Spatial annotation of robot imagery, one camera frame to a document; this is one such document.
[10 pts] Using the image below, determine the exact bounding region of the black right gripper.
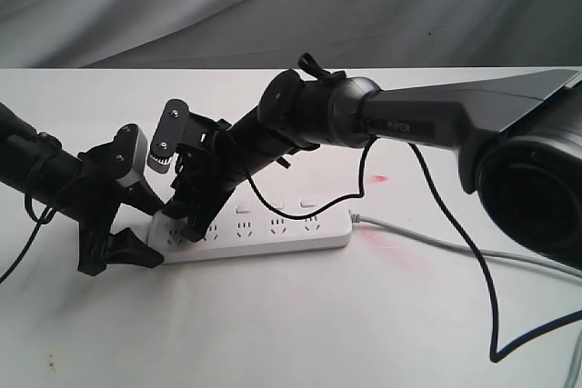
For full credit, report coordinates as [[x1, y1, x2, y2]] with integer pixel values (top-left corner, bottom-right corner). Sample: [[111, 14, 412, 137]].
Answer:
[[162, 115, 255, 243]]

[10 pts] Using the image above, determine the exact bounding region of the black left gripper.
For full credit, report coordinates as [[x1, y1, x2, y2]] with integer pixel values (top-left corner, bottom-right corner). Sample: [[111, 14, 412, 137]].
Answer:
[[76, 142, 165, 276]]

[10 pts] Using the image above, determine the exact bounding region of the white five-outlet power strip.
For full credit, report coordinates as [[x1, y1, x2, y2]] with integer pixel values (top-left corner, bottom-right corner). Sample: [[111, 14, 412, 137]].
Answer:
[[147, 197, 352, 265]]

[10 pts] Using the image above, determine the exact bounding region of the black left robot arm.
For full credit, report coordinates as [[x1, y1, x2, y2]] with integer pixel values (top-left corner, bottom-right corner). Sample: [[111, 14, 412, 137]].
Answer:
[[1, 106, 164, 276]]

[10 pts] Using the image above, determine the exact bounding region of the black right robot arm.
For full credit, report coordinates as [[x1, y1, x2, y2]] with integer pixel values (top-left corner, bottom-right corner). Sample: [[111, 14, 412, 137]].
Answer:
[[164, 70, 581, 268]]

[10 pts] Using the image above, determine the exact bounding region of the grey backdrop cloth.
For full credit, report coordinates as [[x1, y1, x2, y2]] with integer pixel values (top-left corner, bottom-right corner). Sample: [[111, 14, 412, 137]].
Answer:
[[1, 0, 581, 68]]

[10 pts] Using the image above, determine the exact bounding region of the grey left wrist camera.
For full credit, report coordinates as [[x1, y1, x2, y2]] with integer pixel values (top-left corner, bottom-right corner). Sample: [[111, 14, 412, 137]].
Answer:
[[111, 124, 147, 188]]

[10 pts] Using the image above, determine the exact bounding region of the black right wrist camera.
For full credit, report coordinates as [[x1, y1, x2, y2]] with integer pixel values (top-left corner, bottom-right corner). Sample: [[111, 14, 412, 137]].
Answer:
[[146, 99, 189, 174]]

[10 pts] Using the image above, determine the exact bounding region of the grey power cord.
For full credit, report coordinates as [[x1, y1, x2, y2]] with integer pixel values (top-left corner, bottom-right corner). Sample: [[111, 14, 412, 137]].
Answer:
[[349, 211, 582, 388]]

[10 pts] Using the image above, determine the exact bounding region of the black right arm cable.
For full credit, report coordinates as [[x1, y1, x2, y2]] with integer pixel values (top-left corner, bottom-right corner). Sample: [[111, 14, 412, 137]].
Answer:
[[245, 134, 582, 363]]

